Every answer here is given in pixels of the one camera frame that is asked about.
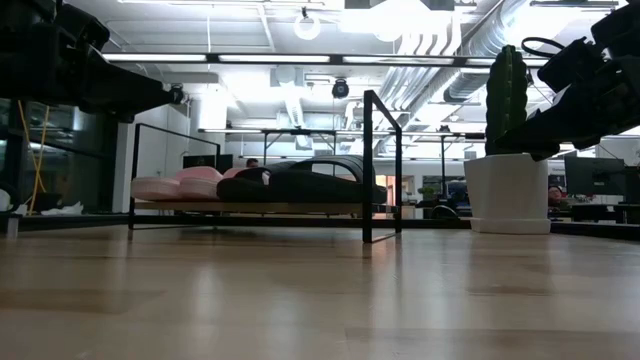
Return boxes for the long linear ceiling light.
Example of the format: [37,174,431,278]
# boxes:
[102,52,551,69]

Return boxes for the white ring ceiling lamp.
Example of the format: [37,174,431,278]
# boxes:
[293,12,322,41]

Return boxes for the dark background desk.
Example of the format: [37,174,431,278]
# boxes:
[569,202,640,225]

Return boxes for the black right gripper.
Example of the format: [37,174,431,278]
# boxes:
[494,49,640,162]

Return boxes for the black rubber slide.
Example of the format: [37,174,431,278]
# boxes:
[215,166,301,204]
[269,154,389,205]

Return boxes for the silver ribbed ventilation duct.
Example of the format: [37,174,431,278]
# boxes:
[442,0,531,106]

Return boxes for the green cactus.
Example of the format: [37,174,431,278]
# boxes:
[484,44,530,156]

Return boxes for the large dark computer monitor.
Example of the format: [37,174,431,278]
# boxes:
[564,157,627,197]

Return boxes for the white hexagonal plant pot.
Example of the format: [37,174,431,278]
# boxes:
[463,152,552,235]

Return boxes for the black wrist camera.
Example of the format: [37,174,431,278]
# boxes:
[537,37,609,95]
[49,2,111,54]

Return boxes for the small black background monitor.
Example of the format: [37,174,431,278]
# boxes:
[182,153,234,174]

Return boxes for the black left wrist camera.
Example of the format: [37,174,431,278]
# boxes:
[49,2,111,54]

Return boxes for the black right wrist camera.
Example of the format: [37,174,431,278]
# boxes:
[537,37,609,95]

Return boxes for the black background workstation frame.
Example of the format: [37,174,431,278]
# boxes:
[199,128,486,166]

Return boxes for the yellow hanging cable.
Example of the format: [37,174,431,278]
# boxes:
[17,99,51,214]

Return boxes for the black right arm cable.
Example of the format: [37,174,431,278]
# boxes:
[521,36,566,59]

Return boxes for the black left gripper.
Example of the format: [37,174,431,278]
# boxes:
[0,0,175,124]

